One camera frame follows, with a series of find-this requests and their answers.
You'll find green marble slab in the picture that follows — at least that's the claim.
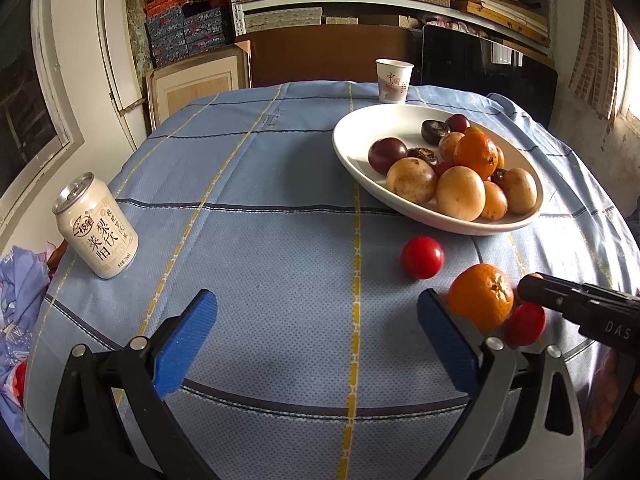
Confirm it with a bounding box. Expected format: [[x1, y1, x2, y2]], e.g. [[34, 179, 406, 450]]
[[124, 0, 153, 76]]

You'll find blue floral cloth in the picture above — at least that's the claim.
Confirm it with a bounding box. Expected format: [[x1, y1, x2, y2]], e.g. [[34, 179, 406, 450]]
[[0, 245, 51, 411]]

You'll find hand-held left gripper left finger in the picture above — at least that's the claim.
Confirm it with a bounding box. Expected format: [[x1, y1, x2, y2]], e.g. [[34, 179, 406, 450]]
[[50, 288, 218, 480]]

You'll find stack of blue patterned boxes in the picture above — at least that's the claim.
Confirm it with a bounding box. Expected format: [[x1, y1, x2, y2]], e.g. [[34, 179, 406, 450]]
[[145, 0, 236, 68]]

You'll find white oval plate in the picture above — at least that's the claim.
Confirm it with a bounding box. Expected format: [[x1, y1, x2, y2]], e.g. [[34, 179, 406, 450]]
[[332, 104, 544, 237]]

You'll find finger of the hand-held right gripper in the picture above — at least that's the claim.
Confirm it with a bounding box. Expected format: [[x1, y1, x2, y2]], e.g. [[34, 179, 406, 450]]
[[516, 272, 601, 318]]

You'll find brown wooden board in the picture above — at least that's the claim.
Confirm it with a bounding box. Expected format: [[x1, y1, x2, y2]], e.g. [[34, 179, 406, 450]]
[[235, 25, 426, 88]]

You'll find patterned curtain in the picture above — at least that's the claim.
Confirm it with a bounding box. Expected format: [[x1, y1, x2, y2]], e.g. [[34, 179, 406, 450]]
[[567, 0, 623, 121]]

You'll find white drink can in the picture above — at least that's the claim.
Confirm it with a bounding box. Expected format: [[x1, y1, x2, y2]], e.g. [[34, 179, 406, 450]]
[[53, 172, 139, 280]]

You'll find wooden chair knob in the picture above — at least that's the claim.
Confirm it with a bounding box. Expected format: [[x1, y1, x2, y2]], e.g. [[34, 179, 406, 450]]
[[47, 240, 68, 273]]

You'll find person's right hand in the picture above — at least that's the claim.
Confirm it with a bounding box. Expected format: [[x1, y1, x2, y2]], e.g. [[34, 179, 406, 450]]
[[592, 347, 640, 436]]

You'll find pale tan round fruit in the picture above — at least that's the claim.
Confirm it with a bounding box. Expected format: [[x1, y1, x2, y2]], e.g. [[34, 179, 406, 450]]
[[436, 165, 487, 222]]

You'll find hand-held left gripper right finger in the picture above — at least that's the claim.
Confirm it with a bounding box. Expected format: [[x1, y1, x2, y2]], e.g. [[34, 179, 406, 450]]
[[417, 288, 586, 480]]

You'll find shelf of patterned boxes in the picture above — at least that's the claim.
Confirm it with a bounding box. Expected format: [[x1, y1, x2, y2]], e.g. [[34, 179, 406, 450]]
[[227, 0, 556, 61]]

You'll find large tan passion fruit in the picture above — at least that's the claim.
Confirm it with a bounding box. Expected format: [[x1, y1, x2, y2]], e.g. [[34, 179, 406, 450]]
[[385, 157, 438, 205]]

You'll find black screen panel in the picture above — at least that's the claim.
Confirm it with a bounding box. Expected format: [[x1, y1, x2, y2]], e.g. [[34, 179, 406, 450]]
[[420, 23, 558, 131]]

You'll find brownish tan round fruit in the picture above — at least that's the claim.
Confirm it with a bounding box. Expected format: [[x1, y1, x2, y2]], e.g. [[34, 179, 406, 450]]
[[501, 167, 539, 215]]

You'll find bright window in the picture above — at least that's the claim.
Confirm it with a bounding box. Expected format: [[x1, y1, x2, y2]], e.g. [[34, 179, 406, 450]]
[[612, 10, 640, 121]]

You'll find white paper cup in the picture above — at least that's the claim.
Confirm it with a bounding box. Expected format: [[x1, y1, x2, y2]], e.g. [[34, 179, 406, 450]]
[[375, 58, 415, 105]]

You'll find wooden framed panel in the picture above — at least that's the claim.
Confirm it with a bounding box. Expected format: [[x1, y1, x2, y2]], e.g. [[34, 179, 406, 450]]
[[145, 40, 252, 136]]

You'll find white leaning board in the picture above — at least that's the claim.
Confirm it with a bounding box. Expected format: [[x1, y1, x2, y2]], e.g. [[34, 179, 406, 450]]
[[95, 0, 146, 153]]

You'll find blue plaid tablecloth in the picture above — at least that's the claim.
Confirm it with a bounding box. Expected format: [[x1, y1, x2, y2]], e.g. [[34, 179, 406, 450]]
[[22, 80, 640, 480]]

